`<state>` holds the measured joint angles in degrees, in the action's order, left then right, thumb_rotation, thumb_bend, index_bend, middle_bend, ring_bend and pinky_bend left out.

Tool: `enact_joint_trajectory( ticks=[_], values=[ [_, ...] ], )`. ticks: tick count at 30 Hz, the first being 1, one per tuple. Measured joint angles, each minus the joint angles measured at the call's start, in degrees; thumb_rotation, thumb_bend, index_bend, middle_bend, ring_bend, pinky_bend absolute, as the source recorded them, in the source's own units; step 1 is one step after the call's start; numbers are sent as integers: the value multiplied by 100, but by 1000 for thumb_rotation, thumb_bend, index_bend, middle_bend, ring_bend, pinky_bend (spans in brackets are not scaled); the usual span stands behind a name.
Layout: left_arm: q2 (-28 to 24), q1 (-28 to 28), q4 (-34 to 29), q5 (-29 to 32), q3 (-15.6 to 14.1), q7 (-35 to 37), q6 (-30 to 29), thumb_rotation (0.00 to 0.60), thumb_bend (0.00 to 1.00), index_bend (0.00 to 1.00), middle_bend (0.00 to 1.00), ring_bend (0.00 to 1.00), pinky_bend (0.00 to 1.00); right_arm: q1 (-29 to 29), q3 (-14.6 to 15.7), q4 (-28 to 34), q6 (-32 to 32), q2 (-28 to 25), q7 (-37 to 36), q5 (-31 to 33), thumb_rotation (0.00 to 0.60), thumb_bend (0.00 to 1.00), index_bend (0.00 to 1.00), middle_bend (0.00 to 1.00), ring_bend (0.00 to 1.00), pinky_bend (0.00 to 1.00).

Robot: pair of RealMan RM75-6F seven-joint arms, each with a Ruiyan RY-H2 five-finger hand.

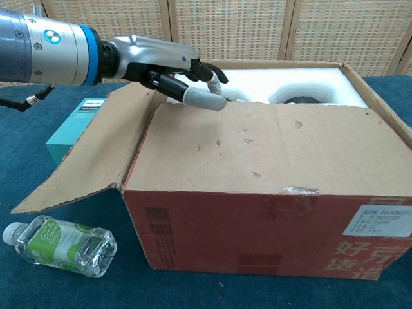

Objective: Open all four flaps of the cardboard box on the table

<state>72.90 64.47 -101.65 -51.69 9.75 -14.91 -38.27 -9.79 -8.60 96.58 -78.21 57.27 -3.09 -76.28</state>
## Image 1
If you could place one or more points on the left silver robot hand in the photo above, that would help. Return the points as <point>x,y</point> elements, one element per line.
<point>151,54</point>

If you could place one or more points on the red taped cardboard box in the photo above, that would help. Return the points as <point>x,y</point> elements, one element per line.
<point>257,154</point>

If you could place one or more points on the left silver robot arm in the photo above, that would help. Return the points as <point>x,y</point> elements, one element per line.
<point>48,51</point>

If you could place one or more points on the teal product box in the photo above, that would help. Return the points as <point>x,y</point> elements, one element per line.
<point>75,128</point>

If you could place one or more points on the white foam insert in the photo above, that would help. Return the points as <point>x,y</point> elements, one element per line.
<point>257,83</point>

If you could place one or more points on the woven bamboo folding screen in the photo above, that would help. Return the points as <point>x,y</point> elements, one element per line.
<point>257,29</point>

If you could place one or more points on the blue table cloth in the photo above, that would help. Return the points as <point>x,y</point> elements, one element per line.
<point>25,145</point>

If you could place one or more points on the black round object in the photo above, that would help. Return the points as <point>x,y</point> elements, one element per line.
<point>302,100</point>

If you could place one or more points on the clear green label water bottle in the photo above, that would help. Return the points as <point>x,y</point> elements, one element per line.
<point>61,244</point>

